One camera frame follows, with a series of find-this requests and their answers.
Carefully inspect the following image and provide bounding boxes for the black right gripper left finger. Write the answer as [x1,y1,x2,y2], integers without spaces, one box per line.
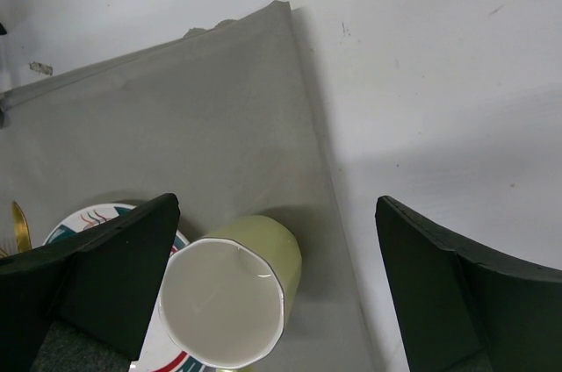
[1,193,180,371]

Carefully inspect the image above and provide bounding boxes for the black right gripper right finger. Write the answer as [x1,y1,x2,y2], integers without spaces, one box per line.
[375,196,561,371]

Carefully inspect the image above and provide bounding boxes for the white plate teal red rim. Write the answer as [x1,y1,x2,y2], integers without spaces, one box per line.
[44,203,205,372]

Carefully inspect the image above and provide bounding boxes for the pale green ceramic mug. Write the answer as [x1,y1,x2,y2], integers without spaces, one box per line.
[158,215,302,371]

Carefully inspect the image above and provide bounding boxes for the grey cloth placemat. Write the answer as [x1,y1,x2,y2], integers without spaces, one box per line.
[1,1,374,371]

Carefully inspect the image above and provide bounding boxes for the gold knife green handle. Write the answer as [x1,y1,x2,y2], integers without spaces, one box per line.
[11,201,32,253]

